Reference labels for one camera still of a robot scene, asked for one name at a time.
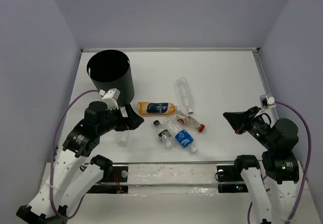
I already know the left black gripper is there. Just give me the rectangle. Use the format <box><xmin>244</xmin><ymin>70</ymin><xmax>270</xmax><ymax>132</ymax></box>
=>
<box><xmin>98</xmin><ymin>102</ymin><xmax>144</xmax><ymax>134</ymax></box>

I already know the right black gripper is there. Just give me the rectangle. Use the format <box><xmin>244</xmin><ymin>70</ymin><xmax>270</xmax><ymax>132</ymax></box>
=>
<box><xmin>223</xmin><ymin>104</ymin><xmax>276</xmax><ymax>149</ymax></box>

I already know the orange tea bottle blue label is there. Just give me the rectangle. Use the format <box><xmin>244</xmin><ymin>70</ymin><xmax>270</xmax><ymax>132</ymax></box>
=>
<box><xmin>137</xmin><ymin>102</ymin><xmax>180</xmax><ymax>116</ymax></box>

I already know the clear bottle black cap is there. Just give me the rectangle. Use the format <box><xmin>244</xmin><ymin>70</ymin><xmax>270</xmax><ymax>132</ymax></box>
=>
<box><xmin>153</xmin><ymin>120</ymin><xmax>175</xmax><ymax>150</ymax></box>

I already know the clear bottle red cap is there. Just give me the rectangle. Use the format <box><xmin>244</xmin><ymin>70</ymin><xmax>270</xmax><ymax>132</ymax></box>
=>
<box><xmin>176</xmin><ymin>112</ymin><xmax>205</xmax><ymax>133</ymax></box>

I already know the clear bottle blue label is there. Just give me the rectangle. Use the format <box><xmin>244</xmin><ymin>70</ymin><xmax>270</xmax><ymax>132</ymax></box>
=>
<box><xmin>164</xmin><ymin>117</ymin><xmax>198</xmax><ymax>154</ymax></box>

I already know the clear bottle white cap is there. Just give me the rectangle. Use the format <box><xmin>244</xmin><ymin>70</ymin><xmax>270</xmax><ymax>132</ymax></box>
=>
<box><xmin>176</xmin><ymin>78</ymin><xmax>194</xmax><ymax>115</ymax></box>

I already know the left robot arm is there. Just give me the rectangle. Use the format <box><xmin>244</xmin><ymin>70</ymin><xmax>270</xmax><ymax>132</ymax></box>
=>
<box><xmin>16</xmin><ymin>101</ymin><xmax>144</xmax><ymax>223</ymax></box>

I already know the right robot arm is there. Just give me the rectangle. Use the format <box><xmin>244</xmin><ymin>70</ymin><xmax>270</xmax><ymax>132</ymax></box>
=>
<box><xmin>223</xmin><ymin>106</ymin><xmax>304</xmax><ymax>223</ymax></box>

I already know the black cylindrical bin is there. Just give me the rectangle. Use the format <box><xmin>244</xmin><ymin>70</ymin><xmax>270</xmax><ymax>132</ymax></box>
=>
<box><xmin>86</xmin><ymin>49</ymin><xmax>135</xmax><ymax>106</ymax></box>

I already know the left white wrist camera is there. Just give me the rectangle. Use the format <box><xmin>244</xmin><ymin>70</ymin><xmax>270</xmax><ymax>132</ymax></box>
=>
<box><xmin>98</xmin><ymin>88</ymin><xmax>120</xmax><ymax>109</ymax></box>

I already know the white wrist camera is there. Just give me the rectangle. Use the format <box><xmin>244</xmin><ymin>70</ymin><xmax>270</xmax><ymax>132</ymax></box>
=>
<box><xmin>98</xmin><ymin>88</ymin><xmax>120</xmax><ymax>109</ymax></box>
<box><xmin>259</xmin><ymin>94</ymin><xmax>276</xmax><ymax>109</ymax></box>

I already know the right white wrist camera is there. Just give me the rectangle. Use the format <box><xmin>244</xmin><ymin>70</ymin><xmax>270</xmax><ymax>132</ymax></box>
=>
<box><xmin>259</xmin><ymin>94</ymin><xmax>276</xmax><ymax>109</ymax></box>

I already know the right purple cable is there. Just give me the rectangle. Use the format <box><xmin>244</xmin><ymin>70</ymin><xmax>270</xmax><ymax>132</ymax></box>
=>
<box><xmin>247</xmin><ymin>101</ymin><xmax>311</xmax><ymax>224</ymax></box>

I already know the purple cable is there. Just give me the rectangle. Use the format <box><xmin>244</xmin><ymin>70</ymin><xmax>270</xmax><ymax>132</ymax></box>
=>
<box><xmin>247</xmin><ymin>101</ymin><xmax>311</xmax><ymax>224</ymax></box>
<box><xmin>49</xmin><ymin>89</ymin><xmax>101</xmax><ymax>220</ymax></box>

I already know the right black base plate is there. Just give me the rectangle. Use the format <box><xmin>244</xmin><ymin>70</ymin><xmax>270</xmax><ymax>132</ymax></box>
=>
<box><xmin>214</xmin><ymin>165</ymin><xmax>248</xmax><ymax>194</ymax></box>

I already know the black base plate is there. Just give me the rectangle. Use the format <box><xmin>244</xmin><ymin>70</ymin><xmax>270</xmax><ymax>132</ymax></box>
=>
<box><xmin>214</xmin><ymin>165</ymin><xmax>248</xmax><ymax>194</ymax></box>
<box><xmin>87</xmin><ymin>164</ymin><xmax>129</xmax><ymax>194</ymax></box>

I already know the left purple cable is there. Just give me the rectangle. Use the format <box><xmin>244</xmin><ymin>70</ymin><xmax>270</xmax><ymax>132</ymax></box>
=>
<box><xmin>49</xmin><ymin>89</ymin><xmax>101</xmax><ymax>220</ymax></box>

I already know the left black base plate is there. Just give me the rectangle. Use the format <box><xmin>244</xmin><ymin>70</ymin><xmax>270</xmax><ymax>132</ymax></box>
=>
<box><xmin>87</xmin><ymin>164</ymin><xmax>129</xmax><ymax>194</ymax></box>

